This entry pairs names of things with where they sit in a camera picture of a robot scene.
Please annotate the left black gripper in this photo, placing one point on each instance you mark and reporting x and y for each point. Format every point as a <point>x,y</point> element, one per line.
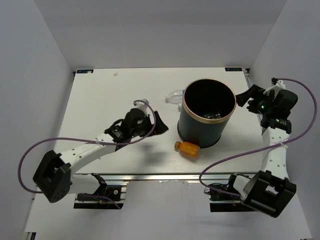
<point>160,127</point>

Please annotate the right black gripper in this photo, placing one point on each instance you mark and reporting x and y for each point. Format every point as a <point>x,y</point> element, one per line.
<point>255,92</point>

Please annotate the orange plastic bottle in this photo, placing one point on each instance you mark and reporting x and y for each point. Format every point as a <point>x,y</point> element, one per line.
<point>187,148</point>

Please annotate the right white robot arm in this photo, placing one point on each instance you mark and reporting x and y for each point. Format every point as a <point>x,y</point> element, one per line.
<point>269,190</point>

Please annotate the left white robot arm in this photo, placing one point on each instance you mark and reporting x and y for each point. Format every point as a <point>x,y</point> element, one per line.
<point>56,175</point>

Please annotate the dark round bin gold rim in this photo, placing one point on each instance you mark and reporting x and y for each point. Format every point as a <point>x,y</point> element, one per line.
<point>200,97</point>

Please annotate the clear bottle white cap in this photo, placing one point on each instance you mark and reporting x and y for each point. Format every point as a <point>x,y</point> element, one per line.
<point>175,97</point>

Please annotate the right blue table sticker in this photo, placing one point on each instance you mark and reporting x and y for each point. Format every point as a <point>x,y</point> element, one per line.
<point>233,69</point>

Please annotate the blue table sticker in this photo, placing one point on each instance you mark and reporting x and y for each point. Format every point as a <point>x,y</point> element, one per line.
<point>233,69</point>
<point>84,71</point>

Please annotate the left blue table sticker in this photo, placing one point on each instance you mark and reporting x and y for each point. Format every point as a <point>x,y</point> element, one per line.
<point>84,71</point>

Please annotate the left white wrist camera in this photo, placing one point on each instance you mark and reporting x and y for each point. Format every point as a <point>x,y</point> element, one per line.
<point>142,105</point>

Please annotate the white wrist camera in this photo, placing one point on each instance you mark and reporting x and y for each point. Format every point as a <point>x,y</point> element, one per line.
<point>142,105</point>
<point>276,86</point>

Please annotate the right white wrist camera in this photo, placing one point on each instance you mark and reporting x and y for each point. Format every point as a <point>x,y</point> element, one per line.
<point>276,86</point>

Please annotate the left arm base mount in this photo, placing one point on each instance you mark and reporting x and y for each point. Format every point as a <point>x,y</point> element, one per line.
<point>94,192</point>

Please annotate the aluminium front rail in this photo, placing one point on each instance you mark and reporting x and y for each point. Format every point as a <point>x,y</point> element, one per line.
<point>166,177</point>

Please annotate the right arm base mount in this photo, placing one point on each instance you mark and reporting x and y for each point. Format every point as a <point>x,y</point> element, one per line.
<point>221,202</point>

